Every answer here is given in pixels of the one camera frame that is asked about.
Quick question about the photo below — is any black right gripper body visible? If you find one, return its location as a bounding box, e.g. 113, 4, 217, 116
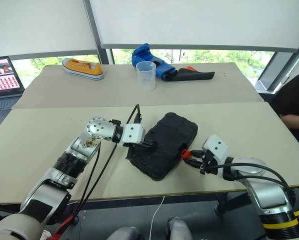
199, 149, 218, 175

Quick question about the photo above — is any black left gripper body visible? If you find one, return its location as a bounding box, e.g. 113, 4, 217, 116
134, 139, 159, 152

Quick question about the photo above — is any black plastic tool case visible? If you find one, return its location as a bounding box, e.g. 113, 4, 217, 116
125, 112, 199, 182

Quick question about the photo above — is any black table leg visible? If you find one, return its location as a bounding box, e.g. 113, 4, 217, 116
213, 191, 252, 215

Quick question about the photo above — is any grey rounded shape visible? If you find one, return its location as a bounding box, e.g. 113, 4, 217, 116
106, 225, 142, 240
166, 216, 194, 240

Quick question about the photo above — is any clear plastic measuring cup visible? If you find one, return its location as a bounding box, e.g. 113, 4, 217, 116
135, 60, 157, 92

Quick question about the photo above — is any black cloth with orange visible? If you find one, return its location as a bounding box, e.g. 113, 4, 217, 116
167, 65, 216, 82

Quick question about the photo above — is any black table foot bar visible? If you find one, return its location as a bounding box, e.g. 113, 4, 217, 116
63, 200, 81, 225

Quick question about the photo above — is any blue boxing glove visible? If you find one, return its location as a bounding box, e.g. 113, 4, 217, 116
131, 43, 178, 82

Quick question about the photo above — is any yellow canvas sneaker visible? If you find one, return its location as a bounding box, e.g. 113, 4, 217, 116
61, 57, 106, 81

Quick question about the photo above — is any person in black shirt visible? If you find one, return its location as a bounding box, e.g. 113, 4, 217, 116
271, 69, 299, 149

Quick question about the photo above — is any wide white roller blind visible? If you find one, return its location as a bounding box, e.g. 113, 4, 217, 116
88, 0, 299, 53

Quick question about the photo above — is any open laptop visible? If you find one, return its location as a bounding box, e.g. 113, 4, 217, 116
0, 56, 26, 127

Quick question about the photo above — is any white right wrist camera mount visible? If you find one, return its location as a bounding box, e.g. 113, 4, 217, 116
201, 133, 230, 165

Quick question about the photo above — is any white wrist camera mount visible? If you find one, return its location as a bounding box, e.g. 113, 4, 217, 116
121, 123, 147, 148
201, 133, 230, 165

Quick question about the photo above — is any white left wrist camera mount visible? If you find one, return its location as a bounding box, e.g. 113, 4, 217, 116
121, 123, 147, 148

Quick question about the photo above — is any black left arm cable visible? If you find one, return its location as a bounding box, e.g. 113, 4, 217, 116
63, 104, 142, 227
75, 144, 102, 220

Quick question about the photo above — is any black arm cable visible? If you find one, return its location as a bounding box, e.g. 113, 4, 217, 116
75, 144, 102, 220
63, 104, 142, 227
228, 174, 290, 195
210, 162, 297, 201

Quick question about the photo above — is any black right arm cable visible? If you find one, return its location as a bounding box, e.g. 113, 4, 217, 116
228, 174, 290, 195
210, 162, 297, 201

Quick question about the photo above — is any thin white cable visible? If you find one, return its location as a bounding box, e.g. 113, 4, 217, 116
149, 195, 166, 240

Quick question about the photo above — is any grey slanted window frame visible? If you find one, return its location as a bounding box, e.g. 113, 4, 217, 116
254, 37, 299, 94

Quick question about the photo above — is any grey window frame post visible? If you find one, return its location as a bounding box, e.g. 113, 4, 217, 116
82, 0, 113, 65

